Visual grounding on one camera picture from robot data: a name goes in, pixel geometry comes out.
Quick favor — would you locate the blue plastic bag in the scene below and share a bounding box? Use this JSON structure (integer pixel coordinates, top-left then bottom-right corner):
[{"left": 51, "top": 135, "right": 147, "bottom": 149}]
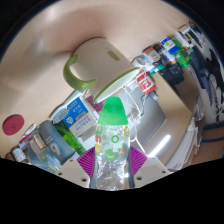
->
[{"left": 28, "top": 146, "right": 68, "bottom": 175}]

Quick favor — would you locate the small white jar blue label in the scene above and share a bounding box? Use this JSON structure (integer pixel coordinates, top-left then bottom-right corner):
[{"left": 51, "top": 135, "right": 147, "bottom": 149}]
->
[{"left": 133, "top": 56, "right": 148, "bottom": 69}]

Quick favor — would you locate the grey tumbler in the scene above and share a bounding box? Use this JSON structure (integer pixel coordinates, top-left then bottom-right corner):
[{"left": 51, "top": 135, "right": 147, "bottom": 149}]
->
[{"left": 36, "top": 119, "right": 76, "bottom": 164}]

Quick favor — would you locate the red and white can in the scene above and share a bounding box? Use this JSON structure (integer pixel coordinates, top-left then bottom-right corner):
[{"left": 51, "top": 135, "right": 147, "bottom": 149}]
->
[{"left": 135, "top": 69, "right": 158, "bottom": 94}]

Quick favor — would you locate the blue and white carton box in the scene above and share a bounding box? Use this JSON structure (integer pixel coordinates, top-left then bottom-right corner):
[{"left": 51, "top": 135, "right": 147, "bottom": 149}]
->
[{"left": 63, "top": 96, "right": 99, "bottom": 138}]

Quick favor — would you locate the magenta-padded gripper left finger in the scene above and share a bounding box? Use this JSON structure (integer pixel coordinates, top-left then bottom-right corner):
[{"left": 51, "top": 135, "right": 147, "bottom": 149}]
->
[{"left": 55, "top": 147, "right": 97, "bottom": 189}]

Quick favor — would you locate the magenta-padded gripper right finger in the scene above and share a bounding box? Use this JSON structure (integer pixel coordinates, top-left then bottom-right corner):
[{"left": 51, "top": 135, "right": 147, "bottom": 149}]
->
[{"left": 128, "top": 145, "right": 173, "bottom": 189}]

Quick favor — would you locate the maroon snack pouch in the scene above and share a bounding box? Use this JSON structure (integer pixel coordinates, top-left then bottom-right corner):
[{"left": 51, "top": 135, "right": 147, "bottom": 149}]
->
[{"left": 82, "top": 90, "right": 106, "bottom": 114}]

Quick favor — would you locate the white cable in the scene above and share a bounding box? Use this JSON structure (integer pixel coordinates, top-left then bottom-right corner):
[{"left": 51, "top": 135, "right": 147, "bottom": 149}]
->
[{"left": 121, "top": 84, "right": 144, "bottom": 148}]

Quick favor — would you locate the green plastic bottle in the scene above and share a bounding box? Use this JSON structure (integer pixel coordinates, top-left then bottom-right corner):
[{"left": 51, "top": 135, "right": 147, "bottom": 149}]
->
[{"left": 173, "top": 36, "right": 194, "bottom": 68}]

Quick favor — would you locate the white LED light bar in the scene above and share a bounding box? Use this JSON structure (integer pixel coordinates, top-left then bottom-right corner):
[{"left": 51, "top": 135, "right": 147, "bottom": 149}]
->
[{"left": 148, "top": 134, "right": 172, "bottom": 158}]

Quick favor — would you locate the glass bottle with gold cap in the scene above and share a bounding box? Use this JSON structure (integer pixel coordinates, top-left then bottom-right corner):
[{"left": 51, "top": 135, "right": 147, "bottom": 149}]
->
[{"left": 29, "top": 131, "right": 59, "bottom": 168}]

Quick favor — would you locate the slim green glass bottle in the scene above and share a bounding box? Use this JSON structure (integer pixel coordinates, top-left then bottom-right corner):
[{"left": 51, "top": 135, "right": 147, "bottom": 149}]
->
[{"left": 54, "top": 123, "right": 88, "bottom": 156}]

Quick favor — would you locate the small dark bottle red label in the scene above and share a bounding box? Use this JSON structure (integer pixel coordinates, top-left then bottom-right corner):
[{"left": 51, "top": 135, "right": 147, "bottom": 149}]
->
[{"left": 143, "top": 45, "right": 163, "bottom": 66}]

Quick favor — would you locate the white mug with green handle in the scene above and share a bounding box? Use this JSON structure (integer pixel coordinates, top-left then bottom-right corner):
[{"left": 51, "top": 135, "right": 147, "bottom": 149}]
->
[{"left": 63, "top": 37, "right": 141, "bottom": 105}]

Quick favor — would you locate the clear bottle with green cap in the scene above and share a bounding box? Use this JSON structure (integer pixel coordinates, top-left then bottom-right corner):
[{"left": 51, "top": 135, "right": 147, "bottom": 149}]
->
[{"left": 94, "top": 96, "right": 131, "bottom": 192}]

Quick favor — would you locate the small white bottle blue label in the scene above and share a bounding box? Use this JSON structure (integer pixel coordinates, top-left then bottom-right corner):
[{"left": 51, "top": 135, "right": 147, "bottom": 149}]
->
[{"left": 159, "top": 35, "right": 178, "bottom": 56}]

